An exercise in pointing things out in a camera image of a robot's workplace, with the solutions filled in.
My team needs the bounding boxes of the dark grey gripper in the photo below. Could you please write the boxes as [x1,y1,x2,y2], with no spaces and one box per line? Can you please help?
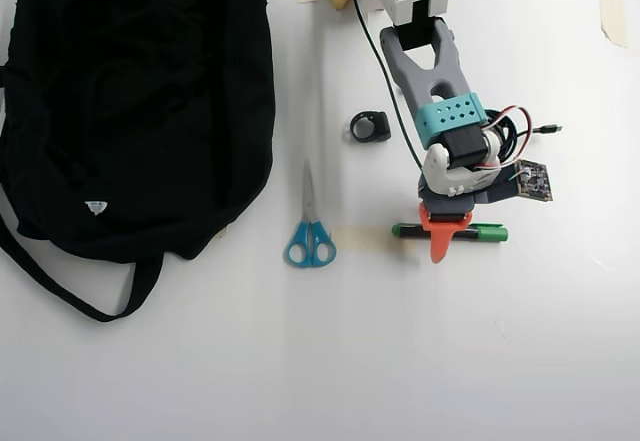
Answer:
[417,179,522,265]

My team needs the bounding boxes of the green and black marker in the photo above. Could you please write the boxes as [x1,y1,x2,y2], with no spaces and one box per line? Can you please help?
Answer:
[390,221,510,244]

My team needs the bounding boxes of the black fabric bag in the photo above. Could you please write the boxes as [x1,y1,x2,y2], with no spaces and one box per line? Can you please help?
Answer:
[0,0,277,323]

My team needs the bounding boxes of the wide beige masking tape strip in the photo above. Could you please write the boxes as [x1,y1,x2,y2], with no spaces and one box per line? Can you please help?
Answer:
[330,225,419,253]

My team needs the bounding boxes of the bare camera circuit board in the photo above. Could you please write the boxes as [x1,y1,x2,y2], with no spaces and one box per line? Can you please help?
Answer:
[514,158,555,205]

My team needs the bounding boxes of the black ring-shaped strap device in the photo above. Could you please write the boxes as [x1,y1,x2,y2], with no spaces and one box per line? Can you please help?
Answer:
[348,110,392,145]

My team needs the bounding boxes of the scissors with blue handles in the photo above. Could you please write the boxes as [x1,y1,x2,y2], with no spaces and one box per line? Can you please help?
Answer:
[283,159,337,269]

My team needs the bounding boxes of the black camera cable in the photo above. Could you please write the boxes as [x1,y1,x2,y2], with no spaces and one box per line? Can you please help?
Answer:
[348,0,426,172]

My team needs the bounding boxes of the red white servo wires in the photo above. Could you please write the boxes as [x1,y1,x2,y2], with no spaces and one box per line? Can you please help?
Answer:
[487,104,537,172]

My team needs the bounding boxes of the coiled black USB cable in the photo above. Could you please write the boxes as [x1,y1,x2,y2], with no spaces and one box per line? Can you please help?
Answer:
[482,108,564,165]

